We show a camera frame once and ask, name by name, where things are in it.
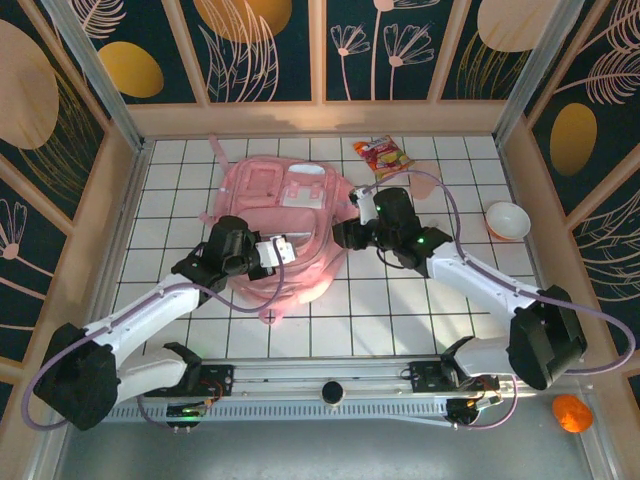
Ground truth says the pink backpack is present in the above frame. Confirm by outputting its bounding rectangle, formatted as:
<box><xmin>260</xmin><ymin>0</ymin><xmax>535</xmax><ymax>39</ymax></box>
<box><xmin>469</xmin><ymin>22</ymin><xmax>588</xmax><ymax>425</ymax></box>
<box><xmin>198</xmin><ymin>132</ymin><xmax>352</xmax><ymax>327</ymax></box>

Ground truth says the colourful snack bag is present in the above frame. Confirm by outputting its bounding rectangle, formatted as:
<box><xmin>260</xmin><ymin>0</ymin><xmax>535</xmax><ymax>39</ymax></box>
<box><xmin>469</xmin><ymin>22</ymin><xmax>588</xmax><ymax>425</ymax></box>
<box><xmin>352</xmin><ymin>139</ymin><xmax>417</xmax><ymax>182</ymax></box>

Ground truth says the translucent pink cup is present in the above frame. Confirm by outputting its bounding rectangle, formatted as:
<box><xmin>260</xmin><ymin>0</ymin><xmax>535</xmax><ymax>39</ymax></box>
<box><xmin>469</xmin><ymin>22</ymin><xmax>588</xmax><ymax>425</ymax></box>
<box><xmin>409</xmin><ymin>160</ymin><xmax>442</xmax><ymax>201</ymax></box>

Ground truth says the white bowl with orange rim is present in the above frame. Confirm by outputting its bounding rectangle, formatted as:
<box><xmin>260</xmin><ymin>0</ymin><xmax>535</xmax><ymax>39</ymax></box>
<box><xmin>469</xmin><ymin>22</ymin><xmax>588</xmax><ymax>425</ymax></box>
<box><xmin>484</xmin><ymin>200</ymin><xmax>532</xmax><ymax>242</ymax></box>

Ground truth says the black controller board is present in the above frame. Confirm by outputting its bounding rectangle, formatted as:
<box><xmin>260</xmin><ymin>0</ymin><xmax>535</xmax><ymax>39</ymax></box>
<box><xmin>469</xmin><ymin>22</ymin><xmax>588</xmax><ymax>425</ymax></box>
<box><xmin>446</xmin><ymin>392</ymin><xmax>502</xmax><ymax>430</ymax></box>
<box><xmin>165</xmin><ymin>403</ymin><xmax>204</xmax><ymax>433</ymax></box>

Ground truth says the black round knob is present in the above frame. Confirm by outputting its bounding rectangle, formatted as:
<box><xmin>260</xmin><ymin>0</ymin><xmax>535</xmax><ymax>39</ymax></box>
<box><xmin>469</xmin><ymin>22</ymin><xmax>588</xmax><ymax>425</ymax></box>
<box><xmin>321</xmin><ymin>380</ymin><xmax>347</xmax><ymax>405</ymax></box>

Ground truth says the orange crumpled ball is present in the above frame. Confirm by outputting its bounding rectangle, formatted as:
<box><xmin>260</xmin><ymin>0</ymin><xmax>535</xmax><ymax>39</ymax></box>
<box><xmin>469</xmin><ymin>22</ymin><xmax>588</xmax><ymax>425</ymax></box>
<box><xmin>551</xmin><ymin>394</ymin><xmax>594</xmax><ymax>434</ymax></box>

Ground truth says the aluminium side rail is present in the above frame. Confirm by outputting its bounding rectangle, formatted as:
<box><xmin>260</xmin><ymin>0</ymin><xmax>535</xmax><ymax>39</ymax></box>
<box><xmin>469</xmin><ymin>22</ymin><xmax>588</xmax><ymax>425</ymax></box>
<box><xmin>79</xmin><ymin>142</ymin><xmax>152</xmax><ymax>362</ymax></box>

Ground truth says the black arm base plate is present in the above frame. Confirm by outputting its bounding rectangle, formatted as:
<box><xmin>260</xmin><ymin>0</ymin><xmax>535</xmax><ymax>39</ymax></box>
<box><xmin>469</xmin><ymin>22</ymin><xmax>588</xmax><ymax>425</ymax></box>
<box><xmin>143</xmin><ymin>363</ymin><xmax>237</xmax><ymax>399</ymax></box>
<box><xmin>408</xmin><ymin>358</ymin><xmax>501</xmax><ymax>396</ymax></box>

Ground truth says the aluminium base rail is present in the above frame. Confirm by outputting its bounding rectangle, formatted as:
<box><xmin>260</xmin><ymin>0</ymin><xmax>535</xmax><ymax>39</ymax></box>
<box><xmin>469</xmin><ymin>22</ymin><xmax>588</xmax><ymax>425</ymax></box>
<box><xmin>47</xmin><ymin>353</ymin><xmax>591</xmax><ymax>407</ymax></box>

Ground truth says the perforated metal cable tray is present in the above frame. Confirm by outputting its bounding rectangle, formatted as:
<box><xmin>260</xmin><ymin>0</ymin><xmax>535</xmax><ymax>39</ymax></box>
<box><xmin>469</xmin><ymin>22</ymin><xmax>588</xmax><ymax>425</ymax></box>
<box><xmin>68</xmin><ymin>402</ymin><xmax>454</xmax><ymax>429</ymax></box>

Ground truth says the aluminium frame post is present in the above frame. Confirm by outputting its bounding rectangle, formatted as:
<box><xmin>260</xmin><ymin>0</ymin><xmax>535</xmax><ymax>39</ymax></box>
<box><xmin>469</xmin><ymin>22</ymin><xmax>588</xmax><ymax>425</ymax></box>
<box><xmin>491</xmin><ymin>0</ymin><xmax>587</xmax><ymax>147</ymax></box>
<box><xmin>41</xmin><ymin>0</ymin><xmax>147</xmax><ymax>152</ymax></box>

